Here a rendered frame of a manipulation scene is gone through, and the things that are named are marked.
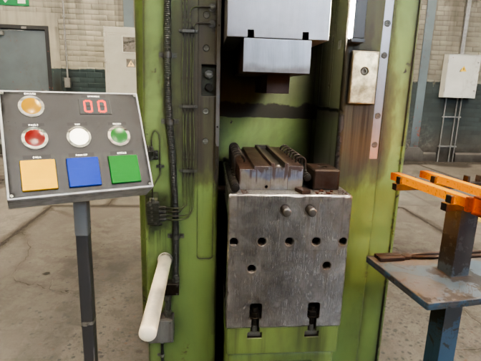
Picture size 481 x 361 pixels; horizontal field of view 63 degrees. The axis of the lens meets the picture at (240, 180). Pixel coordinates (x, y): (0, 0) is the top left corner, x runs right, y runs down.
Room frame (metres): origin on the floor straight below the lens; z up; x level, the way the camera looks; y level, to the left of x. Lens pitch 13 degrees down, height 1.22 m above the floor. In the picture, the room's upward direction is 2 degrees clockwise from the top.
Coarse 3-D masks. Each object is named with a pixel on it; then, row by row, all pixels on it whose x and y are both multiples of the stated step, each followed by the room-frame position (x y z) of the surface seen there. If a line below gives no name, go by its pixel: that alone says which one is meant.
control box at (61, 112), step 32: (0, 96) 0.97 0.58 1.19; (32, 96) 1.00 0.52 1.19; (64, 96) 1.04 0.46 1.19; (96, 96) 1.08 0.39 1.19; (128, 96) 1.12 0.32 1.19; (0, 128) 0.93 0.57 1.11; (32, 128) 0.96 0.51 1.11; (64, 128) 0.99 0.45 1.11; (96, 128) 1.03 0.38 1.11; (128, 128) 1.07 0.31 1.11; (64, 160) 0.95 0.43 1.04; (32, 192) 0.88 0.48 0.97; (64, 192) 0.91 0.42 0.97; (96, 192) 0.95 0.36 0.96; (128, 192) 1.01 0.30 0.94
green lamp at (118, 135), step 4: (116, 128) 1.05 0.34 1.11; (120, 128) 1.06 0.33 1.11; (112, 132) 1.04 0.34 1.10; (116, 132) 1.05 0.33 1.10; (120, 132) 1.05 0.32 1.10; (124, 132) 1.06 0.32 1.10; (112, 136) 1.04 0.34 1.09; (116, 136) 1.04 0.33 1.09; (120, 136) 1.05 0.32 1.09; (124, 136) 1.05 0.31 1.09; (116, 140) 1.04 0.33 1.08; (120, 140) 1.04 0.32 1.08; (124, 140) 1.05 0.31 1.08
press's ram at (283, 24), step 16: (224, 0) 1.38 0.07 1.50; (240, 0) 1.19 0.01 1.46; (256, 0) 1.20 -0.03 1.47; (272, 0) 1.20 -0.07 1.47; (288, 0) 1.21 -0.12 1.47; (304, 0) 1.21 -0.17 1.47; (320, 0) 1.21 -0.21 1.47; (224, 16) 1.35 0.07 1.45; (240, 16) 1.19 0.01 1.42; (256, 16) 1.20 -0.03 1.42; (272, 16) 1.20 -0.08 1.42; (288, 16) 1.21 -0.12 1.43; (304, 16) 1.21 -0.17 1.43; (320, 16) 1.21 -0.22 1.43; (224, 32) 1.33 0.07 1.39; (240, 32) 1.19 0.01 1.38; (256, 32) 1.20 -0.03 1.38; (272, 32) 1.20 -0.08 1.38; (288, 32) 1.21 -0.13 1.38; (304, 32) 1.22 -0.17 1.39; (320, 32) 1.22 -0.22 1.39; (224, 48) 1.52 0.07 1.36
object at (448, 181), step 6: (420, 174) 1.27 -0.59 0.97; (426, 174) 1.24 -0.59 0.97; (432, 174) 1.21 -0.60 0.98; (438, 174) 1.21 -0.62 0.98; (438, 180) 1.18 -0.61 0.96; (444, 180) 1.16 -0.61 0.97; (450, 180) 1.14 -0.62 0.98; (456, 180) 1.12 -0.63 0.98; (462, 180) 1.13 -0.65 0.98; (450, 186) 1.13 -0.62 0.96; (456, 186) 1.11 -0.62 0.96; (462, 186) 1.09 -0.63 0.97; (468, 186) 1.07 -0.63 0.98; (474, 186) 1.05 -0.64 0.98; (480, 186) 1.06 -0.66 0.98; (468, 192) 1.07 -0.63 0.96; (474, 192) 1.05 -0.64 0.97; (480, 192) 1.03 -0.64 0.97
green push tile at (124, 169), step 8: (112, 160) 1.00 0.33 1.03; (120, 160) 1.01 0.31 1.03; (128, 160) 1.02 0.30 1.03; (136, 160) 1.03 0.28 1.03; (112, 168) 0.99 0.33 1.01; (120, 168) 1.00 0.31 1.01; (128, 168) 1.01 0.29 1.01; (136, 168) 1.02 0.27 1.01; (112, 176) 0.98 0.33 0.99; (120, 176) 0.99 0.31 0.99; (128, 176) 1.00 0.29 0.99; (136, 176) 1.01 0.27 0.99
